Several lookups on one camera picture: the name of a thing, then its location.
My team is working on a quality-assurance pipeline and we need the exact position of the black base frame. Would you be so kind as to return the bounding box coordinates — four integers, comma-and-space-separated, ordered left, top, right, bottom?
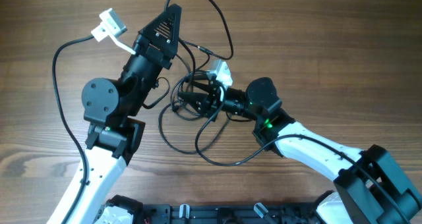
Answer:
94, 194, 330, 224

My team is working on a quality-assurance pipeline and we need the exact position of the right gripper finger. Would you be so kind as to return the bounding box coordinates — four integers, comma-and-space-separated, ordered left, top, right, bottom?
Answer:
184, 77, 214, 94
179, 92, 208, 117

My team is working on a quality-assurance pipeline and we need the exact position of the right camera black cable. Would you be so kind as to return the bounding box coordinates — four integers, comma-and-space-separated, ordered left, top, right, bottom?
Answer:
194, 85, 411, 224

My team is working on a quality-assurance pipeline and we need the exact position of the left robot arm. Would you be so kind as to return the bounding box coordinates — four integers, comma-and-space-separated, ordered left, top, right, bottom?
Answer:
49, 4, 182, 223

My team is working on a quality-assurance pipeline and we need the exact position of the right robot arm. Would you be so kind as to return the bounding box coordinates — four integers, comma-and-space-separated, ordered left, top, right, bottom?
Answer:
179, 77, 421, 223

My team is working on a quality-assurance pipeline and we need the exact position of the left camera black cable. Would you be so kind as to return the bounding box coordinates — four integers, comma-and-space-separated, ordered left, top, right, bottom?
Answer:
51, 35, 95, 224

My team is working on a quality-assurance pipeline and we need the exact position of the black USB cable bundle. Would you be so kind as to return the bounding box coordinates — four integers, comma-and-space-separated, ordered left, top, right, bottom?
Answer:
157, 0, 235, 155

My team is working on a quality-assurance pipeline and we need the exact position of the camera black cable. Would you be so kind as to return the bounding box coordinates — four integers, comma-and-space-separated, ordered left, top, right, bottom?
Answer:
51, 35, 95, 224
194, 85, 411, 224

